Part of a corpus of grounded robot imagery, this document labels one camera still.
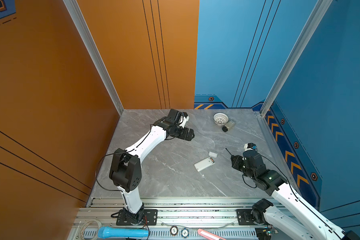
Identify white battery cover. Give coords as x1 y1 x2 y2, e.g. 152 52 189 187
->
209 151 218 159

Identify white air conditioner remote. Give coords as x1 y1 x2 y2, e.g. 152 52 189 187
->
194 157 215 172

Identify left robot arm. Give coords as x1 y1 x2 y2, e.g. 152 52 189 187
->
109 109 195 223

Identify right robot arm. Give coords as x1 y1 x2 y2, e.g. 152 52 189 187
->
231 148 360 240

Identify patterned white ceramic bowl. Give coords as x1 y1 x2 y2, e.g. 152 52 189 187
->
213 113 229 126

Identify glass jar with black lid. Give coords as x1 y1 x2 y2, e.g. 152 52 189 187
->
222 120 236 132

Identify small green circuit board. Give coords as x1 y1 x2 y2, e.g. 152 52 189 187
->
255 229 279 240

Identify clear tape roll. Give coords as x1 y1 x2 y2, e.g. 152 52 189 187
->
77 220 103 240

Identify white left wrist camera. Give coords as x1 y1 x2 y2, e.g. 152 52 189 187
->
179 112 189 128

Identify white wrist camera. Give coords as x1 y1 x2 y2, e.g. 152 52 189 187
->
244 143 257 152
179 112 189 128

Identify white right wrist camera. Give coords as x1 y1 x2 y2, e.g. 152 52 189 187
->
244 143 257 152

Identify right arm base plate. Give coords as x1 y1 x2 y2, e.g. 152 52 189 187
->
236 209 272 228

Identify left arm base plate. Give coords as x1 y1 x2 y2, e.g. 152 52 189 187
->
116 208 158 226

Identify blue plastic handle tool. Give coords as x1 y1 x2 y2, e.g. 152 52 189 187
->
98 227 150 239

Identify aluminium corner post left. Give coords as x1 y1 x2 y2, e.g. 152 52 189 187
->
63 0 124 116

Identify aluminium corner post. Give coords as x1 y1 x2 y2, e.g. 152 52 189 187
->
63 0 124 116
260 0 333 118

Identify aluminium corner post right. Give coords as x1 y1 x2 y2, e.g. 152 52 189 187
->
260 0 333 118

